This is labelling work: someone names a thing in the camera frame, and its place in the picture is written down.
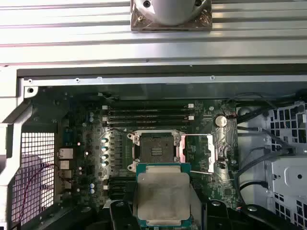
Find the black cable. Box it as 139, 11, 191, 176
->
224, 92, 280, 115
238, 181, 268, 192

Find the grey metal disk bay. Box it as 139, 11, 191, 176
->
263, 100, 307, 225

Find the round silver coin battery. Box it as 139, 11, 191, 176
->
214, 115, 227, 127

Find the thin red wire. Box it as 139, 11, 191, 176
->
21, 163, 72, 218

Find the CPU socket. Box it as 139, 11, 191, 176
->
126, 130, 186, 173

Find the grey metal PC case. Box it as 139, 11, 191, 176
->
0, 64, 307, 230

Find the metal socket cover frame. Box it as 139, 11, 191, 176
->
176, 133, 216, 175

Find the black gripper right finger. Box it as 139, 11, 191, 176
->
203, 200, 299, 230

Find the silver network port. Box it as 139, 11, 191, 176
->
58, 148, 74, 160

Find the silver topped CPU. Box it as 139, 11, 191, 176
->
135, 163, 192, 227

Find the black RAM slot white latch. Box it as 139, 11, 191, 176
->
105, 182, 136, 188
102, 103, 195, 109
102, 114, 195, 120

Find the green motherboard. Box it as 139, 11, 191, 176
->
31, 85, 240, 216

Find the metal wire locking lever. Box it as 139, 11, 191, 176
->
105, 126, 135, 133

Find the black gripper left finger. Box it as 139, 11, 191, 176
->
35, 200, 140, 230

